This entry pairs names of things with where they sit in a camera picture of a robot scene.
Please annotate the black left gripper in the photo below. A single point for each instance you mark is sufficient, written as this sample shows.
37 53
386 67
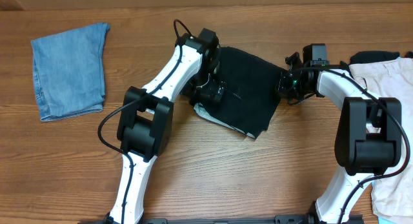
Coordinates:
210 89

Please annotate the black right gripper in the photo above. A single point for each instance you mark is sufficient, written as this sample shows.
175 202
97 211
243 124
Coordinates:
284 85

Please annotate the black shorts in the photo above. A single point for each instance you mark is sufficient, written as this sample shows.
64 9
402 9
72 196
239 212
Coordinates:
249 98

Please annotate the blue denim garment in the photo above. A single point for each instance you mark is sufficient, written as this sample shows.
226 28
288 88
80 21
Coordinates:
68 73

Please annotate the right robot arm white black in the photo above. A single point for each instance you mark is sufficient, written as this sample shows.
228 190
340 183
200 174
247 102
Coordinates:
369 138

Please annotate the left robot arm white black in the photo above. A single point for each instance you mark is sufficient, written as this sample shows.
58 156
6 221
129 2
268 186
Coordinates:
145 122

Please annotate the black garment in pile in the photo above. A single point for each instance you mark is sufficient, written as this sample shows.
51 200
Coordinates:
373 57

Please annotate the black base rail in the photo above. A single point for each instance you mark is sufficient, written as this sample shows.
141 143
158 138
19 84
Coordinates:
226 220

